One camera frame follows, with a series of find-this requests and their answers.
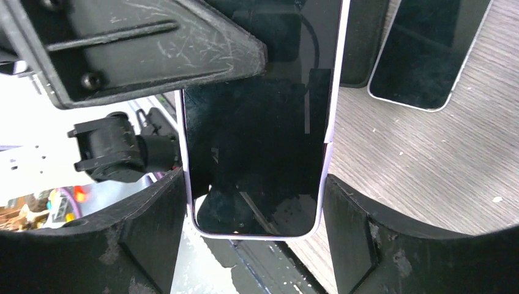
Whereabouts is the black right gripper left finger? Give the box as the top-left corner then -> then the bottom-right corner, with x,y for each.
1,169 -> 187,293

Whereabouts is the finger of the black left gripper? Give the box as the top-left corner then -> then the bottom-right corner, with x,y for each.
1,1 -> 267,110

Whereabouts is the phone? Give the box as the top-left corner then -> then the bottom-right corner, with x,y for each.
367,0 -> 492,112
176,1 -> 349,240

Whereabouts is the black phone case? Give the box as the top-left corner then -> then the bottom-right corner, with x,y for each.
340,0 -> 389,88

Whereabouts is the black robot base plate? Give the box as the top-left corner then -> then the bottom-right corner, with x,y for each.
203,238 -> 327,294

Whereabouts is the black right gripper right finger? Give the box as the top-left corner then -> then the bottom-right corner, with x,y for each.
323,175 -> 518,293

